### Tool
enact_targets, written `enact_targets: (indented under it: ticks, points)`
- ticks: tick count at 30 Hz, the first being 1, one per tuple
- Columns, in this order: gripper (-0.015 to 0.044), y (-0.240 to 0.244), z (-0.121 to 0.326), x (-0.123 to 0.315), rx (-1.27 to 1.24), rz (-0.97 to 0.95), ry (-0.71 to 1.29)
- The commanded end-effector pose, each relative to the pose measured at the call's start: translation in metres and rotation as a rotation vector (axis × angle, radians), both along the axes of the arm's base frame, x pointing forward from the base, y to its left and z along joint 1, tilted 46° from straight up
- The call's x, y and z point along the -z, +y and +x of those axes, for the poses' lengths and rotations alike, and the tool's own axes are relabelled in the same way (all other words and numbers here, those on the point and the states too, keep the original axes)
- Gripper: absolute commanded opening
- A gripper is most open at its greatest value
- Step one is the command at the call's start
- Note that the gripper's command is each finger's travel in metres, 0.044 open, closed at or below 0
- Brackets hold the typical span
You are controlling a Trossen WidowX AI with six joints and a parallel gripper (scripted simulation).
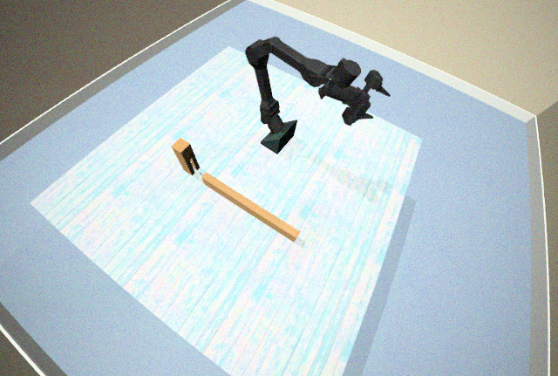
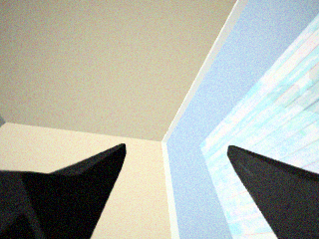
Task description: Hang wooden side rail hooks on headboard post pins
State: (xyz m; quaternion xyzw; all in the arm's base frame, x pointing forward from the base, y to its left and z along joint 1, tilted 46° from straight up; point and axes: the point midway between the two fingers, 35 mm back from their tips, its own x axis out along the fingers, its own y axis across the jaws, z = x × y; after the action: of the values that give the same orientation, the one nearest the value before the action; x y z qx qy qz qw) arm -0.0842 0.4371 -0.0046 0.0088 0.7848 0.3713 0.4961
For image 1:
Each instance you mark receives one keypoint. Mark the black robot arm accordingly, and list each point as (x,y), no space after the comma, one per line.
(315,72)

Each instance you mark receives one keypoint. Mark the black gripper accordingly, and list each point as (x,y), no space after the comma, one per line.
(373,81)

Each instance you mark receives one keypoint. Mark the wooden board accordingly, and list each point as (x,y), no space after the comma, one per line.
(250,207)

